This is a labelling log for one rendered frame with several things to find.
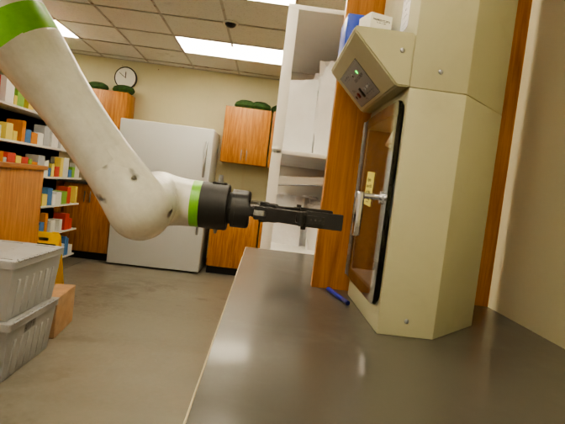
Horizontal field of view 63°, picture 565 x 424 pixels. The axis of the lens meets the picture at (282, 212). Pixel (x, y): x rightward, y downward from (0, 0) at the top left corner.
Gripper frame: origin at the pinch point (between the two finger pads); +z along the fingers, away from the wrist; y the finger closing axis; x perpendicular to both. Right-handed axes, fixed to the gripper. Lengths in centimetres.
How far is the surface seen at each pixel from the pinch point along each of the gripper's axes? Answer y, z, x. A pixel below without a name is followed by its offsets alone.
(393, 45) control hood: -5.7, 6.5, -33.7
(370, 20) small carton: 2.7, 3.1, -40.8
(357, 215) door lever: -1.2, 5.0, -1.5
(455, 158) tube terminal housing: -5.7, 21.0, -14.6
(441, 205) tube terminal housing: -5.7, 19.7, -5.5
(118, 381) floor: 167, -83, 115
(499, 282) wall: 33, 54, 14
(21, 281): 160, -138, 62
